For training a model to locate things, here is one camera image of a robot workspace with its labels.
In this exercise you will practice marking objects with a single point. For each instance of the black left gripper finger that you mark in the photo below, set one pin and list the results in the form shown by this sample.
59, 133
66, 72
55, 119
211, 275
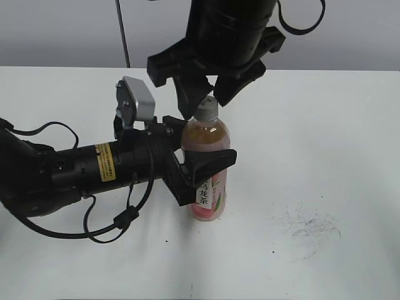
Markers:
202, 166
173, 122

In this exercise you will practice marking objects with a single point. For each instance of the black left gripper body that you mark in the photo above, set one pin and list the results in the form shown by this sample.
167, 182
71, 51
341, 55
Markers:
147, 154

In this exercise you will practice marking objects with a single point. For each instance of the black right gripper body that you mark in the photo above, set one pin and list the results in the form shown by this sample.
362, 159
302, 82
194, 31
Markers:
181, 59

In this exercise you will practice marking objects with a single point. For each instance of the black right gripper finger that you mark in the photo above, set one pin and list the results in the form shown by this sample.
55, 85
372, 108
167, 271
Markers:
191, 89
227, 87

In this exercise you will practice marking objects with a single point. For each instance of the white bottle cap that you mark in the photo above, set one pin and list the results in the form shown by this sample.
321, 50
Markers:
207, 111

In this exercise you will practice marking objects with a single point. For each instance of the peach oolong tea bottle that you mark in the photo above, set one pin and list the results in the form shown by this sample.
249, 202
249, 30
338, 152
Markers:
206, 137

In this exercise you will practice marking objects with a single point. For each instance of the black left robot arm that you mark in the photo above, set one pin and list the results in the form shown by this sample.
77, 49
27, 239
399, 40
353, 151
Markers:
37, 180

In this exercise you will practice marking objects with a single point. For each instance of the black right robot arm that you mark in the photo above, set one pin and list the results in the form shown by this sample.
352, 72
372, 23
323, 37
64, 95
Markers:
220, 53

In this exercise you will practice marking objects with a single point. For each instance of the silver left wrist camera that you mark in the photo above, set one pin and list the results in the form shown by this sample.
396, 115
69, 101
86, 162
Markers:
134, 102

